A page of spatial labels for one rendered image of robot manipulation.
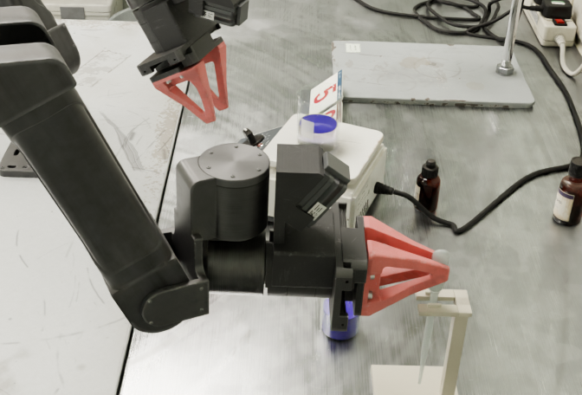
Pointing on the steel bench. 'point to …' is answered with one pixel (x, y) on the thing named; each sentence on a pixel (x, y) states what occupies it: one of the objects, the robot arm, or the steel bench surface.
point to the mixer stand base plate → (428, 74)
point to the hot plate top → (355, 147)
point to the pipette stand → (399, 374)
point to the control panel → (264, 138)
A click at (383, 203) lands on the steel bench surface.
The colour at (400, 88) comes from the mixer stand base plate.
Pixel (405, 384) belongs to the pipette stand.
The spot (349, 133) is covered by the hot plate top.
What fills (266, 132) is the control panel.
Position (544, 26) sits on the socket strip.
